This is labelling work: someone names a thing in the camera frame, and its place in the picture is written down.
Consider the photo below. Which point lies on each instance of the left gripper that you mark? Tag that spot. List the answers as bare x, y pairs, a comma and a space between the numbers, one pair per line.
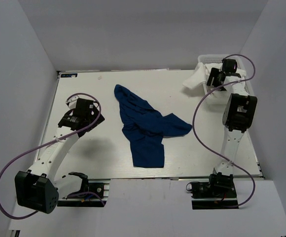
100, 120

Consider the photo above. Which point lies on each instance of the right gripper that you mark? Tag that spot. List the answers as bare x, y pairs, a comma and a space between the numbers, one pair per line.
214, 71

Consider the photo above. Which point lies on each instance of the white t shirt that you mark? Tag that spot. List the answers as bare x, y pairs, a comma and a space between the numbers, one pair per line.
201, 74

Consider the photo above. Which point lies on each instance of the blue t shirt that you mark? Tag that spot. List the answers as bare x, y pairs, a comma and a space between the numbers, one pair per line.
145, 128

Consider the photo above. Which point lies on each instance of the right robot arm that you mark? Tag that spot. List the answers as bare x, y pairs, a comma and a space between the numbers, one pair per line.
237, 119

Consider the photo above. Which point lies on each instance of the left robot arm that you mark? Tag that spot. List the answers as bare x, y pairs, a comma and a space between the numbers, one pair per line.
37, 188

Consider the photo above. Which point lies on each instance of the white plastic basket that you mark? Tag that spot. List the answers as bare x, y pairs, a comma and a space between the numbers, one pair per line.
232, 83

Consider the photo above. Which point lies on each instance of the blue table label sticker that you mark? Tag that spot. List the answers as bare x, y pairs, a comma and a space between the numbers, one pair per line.
69, 75

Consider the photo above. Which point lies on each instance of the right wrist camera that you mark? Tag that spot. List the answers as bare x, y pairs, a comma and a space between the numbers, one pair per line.
229, 66

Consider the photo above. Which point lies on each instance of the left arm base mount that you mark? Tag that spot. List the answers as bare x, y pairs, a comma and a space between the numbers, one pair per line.
96, 195

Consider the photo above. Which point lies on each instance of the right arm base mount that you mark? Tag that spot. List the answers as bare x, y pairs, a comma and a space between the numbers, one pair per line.
204, 198

